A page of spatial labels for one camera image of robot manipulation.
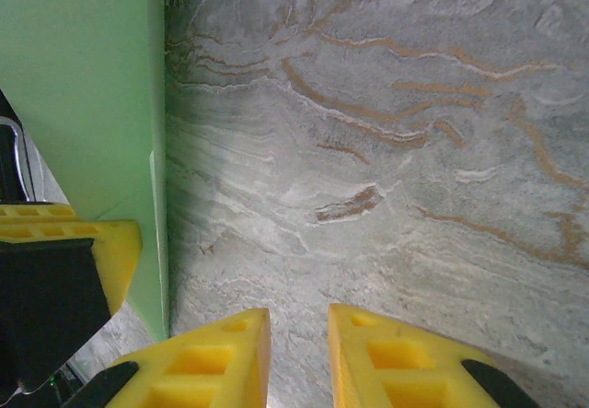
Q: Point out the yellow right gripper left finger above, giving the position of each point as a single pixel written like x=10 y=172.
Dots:
x=207 y=366

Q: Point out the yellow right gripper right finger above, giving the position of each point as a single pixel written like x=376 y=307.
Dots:
x=405 y=366

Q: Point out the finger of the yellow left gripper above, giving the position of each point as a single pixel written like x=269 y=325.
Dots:
x=37 y=213
x=55 y=297

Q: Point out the light green paper sheet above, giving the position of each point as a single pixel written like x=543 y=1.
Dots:
x=92 y=81

